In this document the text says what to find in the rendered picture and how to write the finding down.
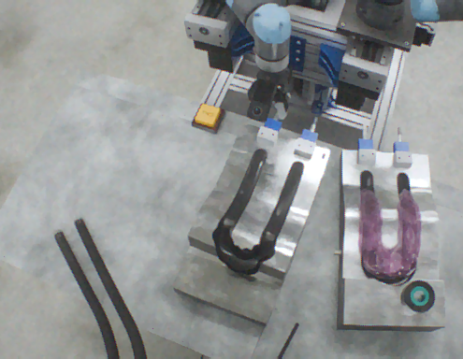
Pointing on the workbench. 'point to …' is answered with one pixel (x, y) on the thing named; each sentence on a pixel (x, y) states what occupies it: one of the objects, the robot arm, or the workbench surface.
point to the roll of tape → (421, 296)
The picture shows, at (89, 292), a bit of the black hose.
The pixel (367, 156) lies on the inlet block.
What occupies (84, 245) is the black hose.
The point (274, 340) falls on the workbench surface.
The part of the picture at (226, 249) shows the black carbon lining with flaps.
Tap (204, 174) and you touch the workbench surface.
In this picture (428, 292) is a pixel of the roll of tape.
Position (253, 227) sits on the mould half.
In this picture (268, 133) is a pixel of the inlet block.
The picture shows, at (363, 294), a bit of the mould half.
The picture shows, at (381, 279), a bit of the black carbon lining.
